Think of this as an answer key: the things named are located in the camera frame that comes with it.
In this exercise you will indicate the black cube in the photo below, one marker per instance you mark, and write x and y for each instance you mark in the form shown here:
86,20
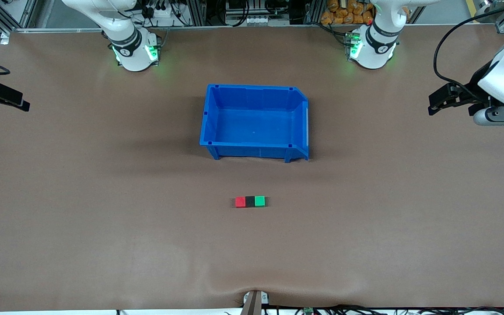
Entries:
250,201

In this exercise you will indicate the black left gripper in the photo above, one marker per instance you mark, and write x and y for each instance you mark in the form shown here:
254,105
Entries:
472,89

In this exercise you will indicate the white power strip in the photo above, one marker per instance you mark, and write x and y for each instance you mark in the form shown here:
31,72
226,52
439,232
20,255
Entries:
162,12

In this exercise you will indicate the black electronics rack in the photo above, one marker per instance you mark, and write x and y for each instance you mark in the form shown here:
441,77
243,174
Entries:
234,8

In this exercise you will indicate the orange toy bread pile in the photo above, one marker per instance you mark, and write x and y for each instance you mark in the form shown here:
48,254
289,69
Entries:
344,15

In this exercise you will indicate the red cube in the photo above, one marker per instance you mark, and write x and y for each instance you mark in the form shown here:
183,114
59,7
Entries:
240,201

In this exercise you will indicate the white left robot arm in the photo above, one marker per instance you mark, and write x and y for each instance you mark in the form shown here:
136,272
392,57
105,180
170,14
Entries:
372,52

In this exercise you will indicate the small green connector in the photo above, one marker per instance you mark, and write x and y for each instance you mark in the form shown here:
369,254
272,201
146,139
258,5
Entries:
308,310

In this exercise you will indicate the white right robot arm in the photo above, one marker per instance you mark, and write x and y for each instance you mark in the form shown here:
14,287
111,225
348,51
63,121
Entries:
131,52

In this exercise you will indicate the green cube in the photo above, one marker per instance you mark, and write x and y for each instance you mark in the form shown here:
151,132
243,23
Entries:
259,201

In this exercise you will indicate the white connector block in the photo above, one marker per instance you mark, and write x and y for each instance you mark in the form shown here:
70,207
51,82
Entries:
260,20

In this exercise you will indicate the aluminium frame profile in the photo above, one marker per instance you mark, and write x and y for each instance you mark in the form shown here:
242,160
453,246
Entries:
503,19
24,13

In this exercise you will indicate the blue plastic storage bin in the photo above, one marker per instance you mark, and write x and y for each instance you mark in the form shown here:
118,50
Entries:
252,127

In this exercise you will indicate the metal table edge clamp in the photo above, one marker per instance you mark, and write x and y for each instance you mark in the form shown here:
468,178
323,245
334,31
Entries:
252,304

